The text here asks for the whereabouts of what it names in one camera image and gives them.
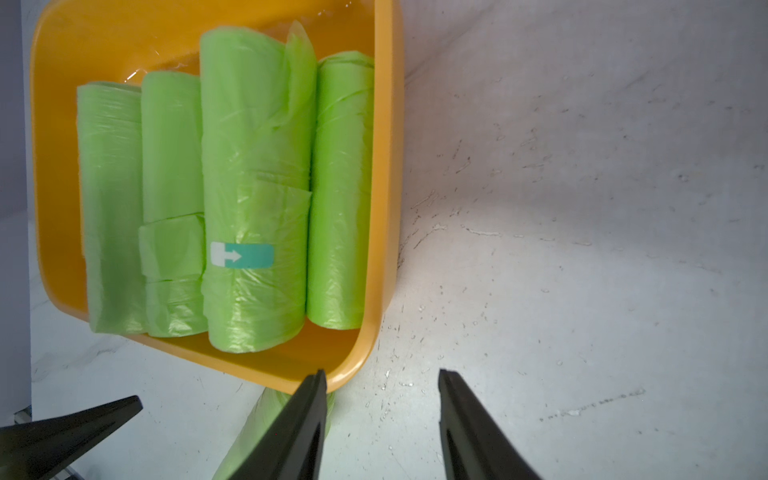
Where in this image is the green trash bag roll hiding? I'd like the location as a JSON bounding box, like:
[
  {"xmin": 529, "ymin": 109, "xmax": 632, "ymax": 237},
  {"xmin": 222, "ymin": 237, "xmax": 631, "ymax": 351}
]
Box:
[
  {"xmin": 77, "ymin": 81, "xmax": 147, "ymax": 335},
  {"xmin": 214, "ymin": 389, "xmax": 333, "ymax": 479},
  {"xmin": 139, "ymin": 71, "xmax": 207, "ymax": 338},
  {"xmin": 307, "ymin": 51, "xmax": 374, "ymax": 330},
  {"xmin": 200, "ymin": 24, "xmax": 317, "ymax": 353}
]

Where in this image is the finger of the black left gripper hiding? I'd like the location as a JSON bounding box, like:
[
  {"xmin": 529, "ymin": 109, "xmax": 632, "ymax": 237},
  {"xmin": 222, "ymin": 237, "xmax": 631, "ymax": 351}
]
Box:
[{"xmin": 1, "ymin": 395, "xmax": 143, "ymax": 479}]

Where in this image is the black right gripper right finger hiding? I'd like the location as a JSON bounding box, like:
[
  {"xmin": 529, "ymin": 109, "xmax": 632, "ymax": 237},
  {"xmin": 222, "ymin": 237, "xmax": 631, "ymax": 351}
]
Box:
[{"xmin": 438, "ymin": 369, "xmax": 540, "ymax": 480}]

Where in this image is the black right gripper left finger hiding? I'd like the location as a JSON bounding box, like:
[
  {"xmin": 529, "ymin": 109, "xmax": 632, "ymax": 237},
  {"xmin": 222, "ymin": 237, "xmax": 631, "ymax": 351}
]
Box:
[{"xmin": 232, "ymin": 370, "xmax": 327, "ymax": 479}]

